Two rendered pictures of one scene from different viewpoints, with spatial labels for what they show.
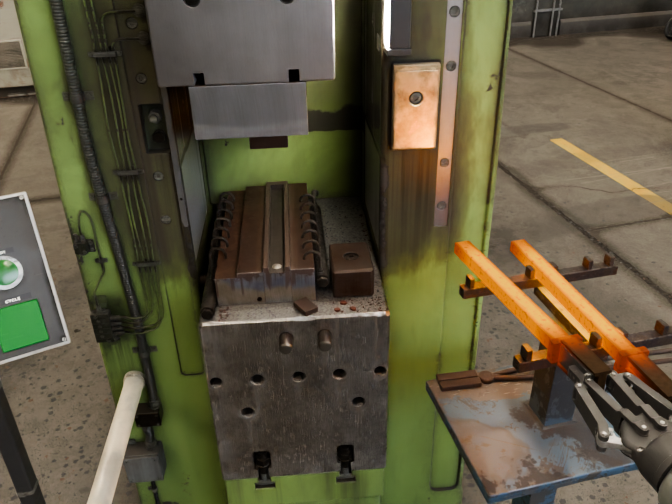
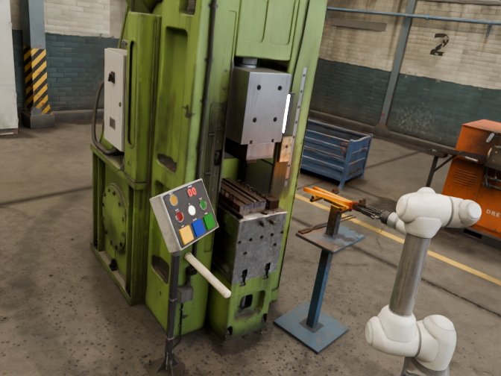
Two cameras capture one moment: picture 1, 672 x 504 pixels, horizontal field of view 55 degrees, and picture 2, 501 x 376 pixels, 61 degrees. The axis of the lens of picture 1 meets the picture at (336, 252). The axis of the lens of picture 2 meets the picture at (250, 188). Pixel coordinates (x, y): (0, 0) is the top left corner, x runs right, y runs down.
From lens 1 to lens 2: 182 cm
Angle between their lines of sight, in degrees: 33
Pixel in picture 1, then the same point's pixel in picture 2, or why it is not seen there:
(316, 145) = (229, 163)
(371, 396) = (278, 242)
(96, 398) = (94, 299)
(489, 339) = not seen: hidden behind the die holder
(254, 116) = (261, 152)
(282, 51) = (271, 134)
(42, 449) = (86, 324)
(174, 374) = (201, 251)
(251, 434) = (244, 262)
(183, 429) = (198, 277)
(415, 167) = (282, 167)
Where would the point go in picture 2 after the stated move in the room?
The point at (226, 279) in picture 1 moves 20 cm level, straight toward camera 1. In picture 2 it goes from (243, 206) to (267, 218)
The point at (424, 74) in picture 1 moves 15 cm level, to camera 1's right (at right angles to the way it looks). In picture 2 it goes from (289, 139) to (306, 139)
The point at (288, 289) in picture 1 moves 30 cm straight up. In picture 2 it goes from (258, 207) to (265, 162)
